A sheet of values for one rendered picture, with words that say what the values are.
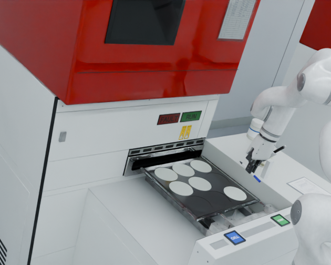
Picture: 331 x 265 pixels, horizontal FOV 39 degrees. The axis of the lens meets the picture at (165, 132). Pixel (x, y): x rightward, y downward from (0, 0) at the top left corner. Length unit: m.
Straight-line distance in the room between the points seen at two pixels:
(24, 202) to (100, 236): 0.33
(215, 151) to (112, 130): 0.57
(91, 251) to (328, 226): 1.04
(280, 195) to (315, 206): 0.75
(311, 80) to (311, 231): 0.43
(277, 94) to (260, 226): 0.48
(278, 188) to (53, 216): 0.92
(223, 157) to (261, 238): 0.58
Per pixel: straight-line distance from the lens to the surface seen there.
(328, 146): 1.34
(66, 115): 1.65
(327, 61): 1.49
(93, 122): 1.72
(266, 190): 2.01
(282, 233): 1.77
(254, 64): 4.83
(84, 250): 2.01
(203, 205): 1.84
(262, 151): 1.89
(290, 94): 1.70
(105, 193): 1.88
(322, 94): 1.41
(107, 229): 1.82
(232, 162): 2.10
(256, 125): 2.33
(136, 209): 1.84
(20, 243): 2.05
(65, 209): 1.90
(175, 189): 1.87
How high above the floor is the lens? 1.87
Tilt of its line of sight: 25 degrees down
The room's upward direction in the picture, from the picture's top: 16 degrees clockwise
